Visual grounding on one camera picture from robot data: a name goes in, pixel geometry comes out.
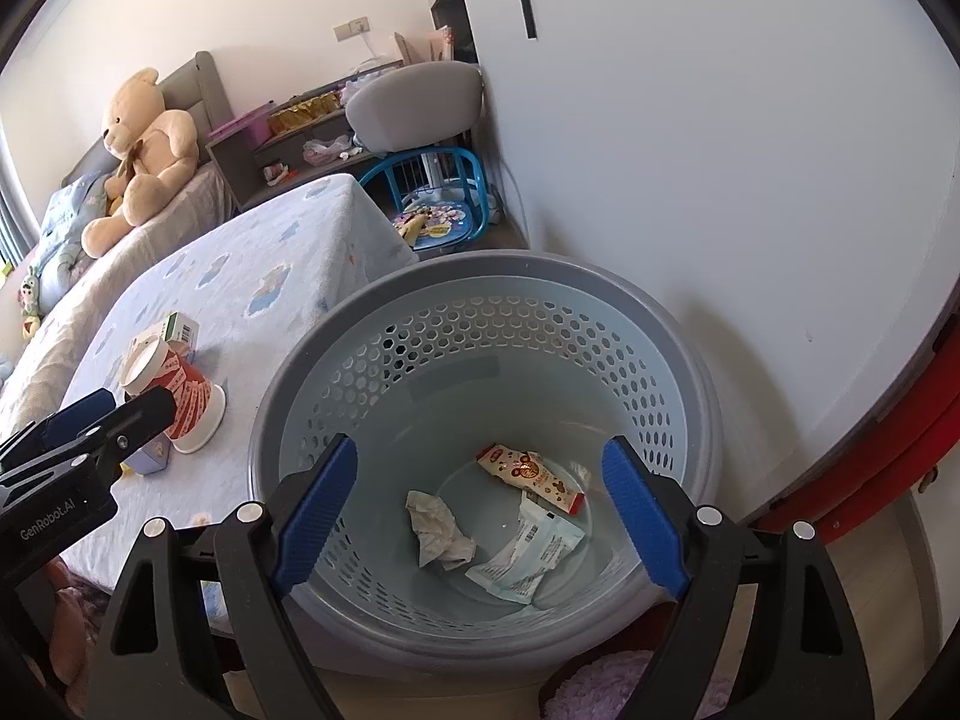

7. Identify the red white paper cup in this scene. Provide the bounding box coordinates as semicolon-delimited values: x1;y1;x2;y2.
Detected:
121;337;226;455

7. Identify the white green medicine box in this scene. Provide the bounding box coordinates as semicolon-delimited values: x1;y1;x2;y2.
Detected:
160;312;199;361

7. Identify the lavender long carton box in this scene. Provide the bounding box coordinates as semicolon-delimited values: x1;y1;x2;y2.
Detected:
124;434;171;476

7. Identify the grey bed with headboard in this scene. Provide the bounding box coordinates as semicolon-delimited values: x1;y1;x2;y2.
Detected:
2;50;233;436

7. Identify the small green plush toy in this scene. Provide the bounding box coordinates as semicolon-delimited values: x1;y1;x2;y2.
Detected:
18;266;41;341

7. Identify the blue patterned fleece blanket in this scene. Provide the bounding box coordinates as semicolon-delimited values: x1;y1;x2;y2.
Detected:
64;174;416;590

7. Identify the blue pillow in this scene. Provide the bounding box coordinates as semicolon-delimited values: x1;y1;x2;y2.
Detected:
31;172;107;317

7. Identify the white blue plastic wrapper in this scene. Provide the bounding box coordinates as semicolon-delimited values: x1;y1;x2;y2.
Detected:
466;494;586;605

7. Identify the crumpled white tissue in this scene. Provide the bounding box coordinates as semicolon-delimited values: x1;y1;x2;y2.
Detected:
405;491;477;571

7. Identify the red snack wrapper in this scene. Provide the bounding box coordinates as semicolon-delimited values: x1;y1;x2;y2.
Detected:
477;444;584;515

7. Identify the beige teddy bear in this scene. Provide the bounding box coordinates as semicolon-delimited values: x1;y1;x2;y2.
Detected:
82;67;199;259

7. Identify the grey perforated laundry basket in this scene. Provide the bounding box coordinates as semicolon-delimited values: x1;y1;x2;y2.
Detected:
249;250;722;676

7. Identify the pink storage box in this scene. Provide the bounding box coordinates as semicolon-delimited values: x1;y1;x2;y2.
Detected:
208;101;275;149

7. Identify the pink plastic bag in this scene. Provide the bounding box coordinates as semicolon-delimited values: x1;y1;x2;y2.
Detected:
302;135;352;166

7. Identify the grey shelf unit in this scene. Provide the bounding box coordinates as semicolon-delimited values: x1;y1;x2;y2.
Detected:
206;59;402;211

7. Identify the grey office chair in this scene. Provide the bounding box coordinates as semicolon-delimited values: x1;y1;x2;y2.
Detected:
345;60;483;154

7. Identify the wall power socket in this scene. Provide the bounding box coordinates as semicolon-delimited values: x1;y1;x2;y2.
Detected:
334;16;370;43

